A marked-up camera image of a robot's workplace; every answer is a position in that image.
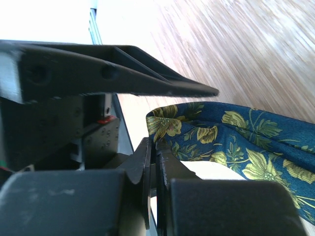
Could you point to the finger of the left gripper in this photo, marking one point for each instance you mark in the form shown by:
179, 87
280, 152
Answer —
31, 72

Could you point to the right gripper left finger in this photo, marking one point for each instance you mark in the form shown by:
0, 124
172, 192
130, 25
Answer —
104, 202

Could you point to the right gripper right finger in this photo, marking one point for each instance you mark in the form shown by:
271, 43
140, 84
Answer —
190, 206

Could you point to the blue yellow floral tie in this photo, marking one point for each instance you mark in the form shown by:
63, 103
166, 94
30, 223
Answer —
256, 144

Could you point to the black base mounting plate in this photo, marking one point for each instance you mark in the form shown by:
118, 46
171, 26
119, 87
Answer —
70, 134

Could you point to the aluminium frame rail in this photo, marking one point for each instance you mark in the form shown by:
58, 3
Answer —
93, 28

